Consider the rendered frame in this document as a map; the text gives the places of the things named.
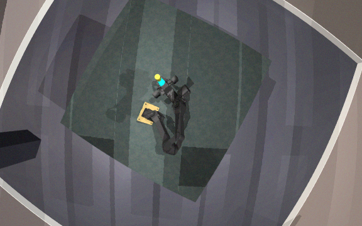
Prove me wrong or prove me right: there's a yellow tall cylinder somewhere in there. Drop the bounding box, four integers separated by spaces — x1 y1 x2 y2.
155 74 162 82

